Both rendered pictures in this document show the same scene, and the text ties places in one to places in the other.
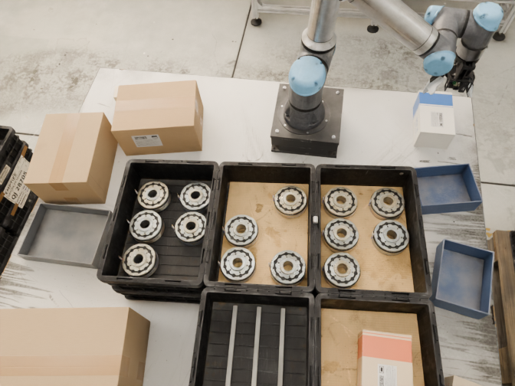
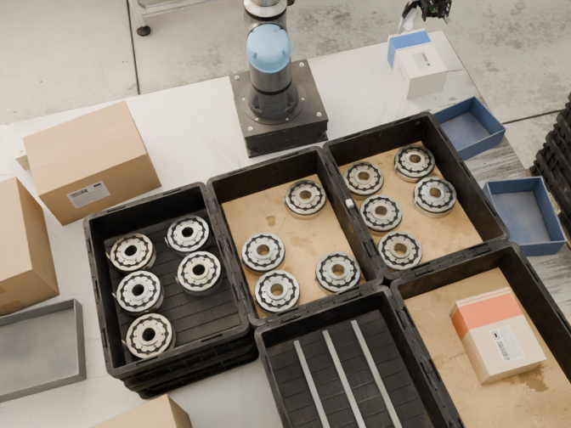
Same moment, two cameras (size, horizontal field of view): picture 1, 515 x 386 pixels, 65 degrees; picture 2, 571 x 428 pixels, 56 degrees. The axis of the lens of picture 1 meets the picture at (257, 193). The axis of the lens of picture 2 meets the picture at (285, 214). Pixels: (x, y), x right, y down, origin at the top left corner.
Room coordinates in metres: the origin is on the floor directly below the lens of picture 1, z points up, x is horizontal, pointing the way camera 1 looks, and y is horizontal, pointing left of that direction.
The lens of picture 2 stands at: (-0.06, 0.24, 1.98)
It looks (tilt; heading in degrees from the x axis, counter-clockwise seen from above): 59 degrees down; 336
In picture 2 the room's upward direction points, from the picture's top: 7 degrees counter-clockwise
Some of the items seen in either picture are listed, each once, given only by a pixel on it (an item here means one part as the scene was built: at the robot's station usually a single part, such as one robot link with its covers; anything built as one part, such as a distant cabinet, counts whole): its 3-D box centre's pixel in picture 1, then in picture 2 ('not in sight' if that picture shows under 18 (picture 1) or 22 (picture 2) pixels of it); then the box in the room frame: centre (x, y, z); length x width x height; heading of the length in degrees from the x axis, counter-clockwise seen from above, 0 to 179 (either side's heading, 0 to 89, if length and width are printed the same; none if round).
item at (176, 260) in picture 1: (166, 225); (167, 280); (0.55, 0.29, 0.87); 0.40 x 0.30 x 0.11; 169
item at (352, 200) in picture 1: (340, 201); (363, 177); (0.56, -0.25, 0.86); 0.10 x 0.10 x 0.01
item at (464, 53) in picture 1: (472, 48); not in sight; (0.88, -0.69, 1.10); 0.08 x 0.08 x 0.05
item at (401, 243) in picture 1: (391, 235); (435, 194); (0.42, -0.38, 0.86); 0.10 x 0.10 x 0.01
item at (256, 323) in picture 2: (263, 222); (289, 229); (0.49, 0.00, 0.92); 0.40 x 0.30 x 0.02; 169
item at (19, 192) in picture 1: (21, 181); not in sight; (1.10, 1.10, 0.41); 0.31 x 0.02 x 0.16; 164
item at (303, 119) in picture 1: (304, 105); (272, 88); (0.96, -0.21, 0.85); 0.15 x 0.15 x 0.10
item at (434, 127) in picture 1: (432, 119); (415, 63); (0.90, -0.69, 0.75); 0.20 x 0.12 x 0.09; 164
